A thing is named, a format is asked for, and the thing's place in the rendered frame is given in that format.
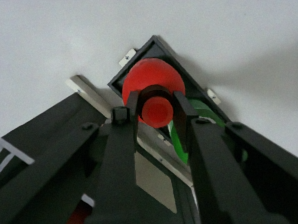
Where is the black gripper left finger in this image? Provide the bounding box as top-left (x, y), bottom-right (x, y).
top-left (0, 91), bottom-right (140, 224)

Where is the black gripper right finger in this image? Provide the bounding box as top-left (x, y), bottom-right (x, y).
top-left (172, 91), bottom-right (298, 224)

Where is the grey divided crate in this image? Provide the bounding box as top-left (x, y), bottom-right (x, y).
top-left (0, 96), bottom-right (201, 224)

